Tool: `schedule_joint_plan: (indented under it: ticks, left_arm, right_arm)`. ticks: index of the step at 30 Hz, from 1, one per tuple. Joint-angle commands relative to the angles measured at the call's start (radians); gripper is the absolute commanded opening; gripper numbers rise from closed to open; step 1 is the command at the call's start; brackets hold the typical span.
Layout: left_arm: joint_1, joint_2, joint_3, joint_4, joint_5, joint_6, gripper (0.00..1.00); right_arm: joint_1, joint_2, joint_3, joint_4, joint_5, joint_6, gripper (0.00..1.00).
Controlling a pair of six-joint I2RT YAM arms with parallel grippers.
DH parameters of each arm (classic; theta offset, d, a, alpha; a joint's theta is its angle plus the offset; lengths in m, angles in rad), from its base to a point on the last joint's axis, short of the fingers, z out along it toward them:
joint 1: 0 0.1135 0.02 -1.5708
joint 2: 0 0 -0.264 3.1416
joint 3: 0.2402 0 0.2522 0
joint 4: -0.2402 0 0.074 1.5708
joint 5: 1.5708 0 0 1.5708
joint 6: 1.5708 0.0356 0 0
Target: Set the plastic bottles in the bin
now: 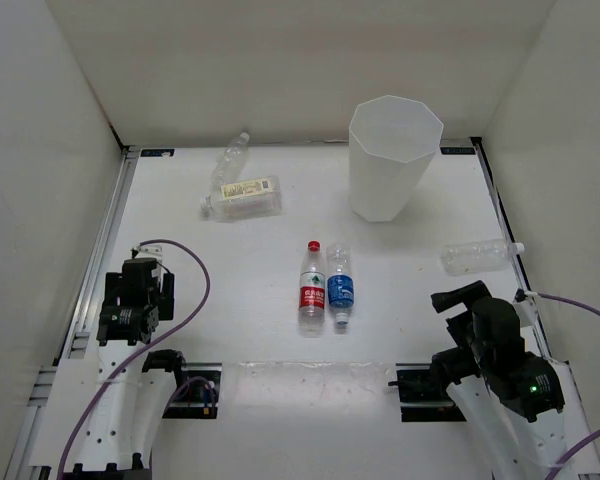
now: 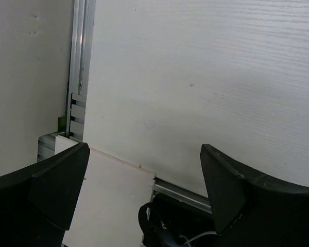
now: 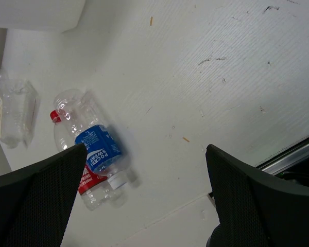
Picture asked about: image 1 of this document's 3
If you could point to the blue label plastic bottle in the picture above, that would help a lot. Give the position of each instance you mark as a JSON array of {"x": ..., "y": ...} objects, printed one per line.
[{"x": 340, "y": 284}]

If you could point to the aluminium left frame rail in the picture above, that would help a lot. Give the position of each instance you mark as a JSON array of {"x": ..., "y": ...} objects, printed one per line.
[{"x": 70, "y": 339}]

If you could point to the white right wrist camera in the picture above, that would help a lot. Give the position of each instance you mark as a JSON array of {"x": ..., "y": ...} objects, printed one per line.
[{"x": 527, "y": 305}]

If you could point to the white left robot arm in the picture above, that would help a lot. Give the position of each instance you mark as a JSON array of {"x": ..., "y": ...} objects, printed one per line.
[{"x": 113, "y": 436}]

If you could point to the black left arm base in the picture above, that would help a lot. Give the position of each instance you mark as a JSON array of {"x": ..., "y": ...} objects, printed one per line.
[{"x": 200, "y": 398}]

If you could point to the clear ribbed plastic bottle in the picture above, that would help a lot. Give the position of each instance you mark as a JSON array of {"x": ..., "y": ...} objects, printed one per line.
[{"x": 231, "y": 162}]

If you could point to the white polygonal plastic bin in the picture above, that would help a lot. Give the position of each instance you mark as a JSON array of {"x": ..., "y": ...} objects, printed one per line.
[{"x": 392, "y": 141}]

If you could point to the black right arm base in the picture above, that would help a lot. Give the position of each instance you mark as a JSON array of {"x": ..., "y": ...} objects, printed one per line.
[{"x": 421, "y": 400}]

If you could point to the red label plastic bottle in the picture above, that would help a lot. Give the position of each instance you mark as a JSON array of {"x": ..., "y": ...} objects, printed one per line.
[{"x": 312, "y": 290}]

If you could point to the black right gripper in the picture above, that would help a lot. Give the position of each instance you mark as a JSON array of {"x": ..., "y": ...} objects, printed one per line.
[{"x": 444, "y": 300}]

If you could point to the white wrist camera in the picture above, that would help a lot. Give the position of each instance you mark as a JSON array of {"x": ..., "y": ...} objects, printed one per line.
[
  {"x": 527, "y": 305},
  {"x": 146, "y": 254}
]

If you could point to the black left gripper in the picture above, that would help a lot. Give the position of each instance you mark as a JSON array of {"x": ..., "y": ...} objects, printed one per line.
[{"x": 166, "y": 296}]

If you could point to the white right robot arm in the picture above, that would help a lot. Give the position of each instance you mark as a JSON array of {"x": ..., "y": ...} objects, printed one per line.
[{"x": 511, "y": 398}]

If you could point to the clear bottle yellow label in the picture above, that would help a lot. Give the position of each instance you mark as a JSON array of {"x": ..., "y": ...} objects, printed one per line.
[{"x": 245, "y": 199}]

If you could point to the clear bottle white cap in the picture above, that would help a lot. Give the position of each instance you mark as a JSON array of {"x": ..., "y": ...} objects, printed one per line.
[{"x": 479, "y": 257}]

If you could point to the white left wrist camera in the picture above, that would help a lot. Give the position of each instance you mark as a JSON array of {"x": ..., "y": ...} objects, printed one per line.
[{"x": 146, "y": 254}]

